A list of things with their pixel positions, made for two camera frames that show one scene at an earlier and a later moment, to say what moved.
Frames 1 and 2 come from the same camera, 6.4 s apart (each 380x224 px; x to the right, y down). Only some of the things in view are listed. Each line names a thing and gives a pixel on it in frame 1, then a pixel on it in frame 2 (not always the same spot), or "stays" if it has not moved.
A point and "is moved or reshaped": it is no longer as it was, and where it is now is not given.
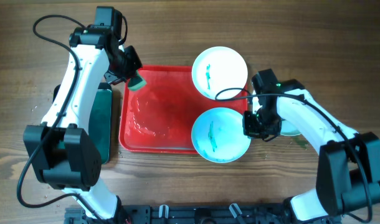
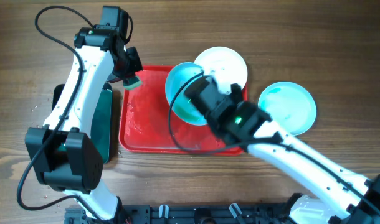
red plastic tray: [159, 118] stays
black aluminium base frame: [197, 214] stays
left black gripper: [134, 63] stays
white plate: [217, 134] to [182, 106]
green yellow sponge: [136, 83] is moved or reshaped
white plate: [218, 68] stays
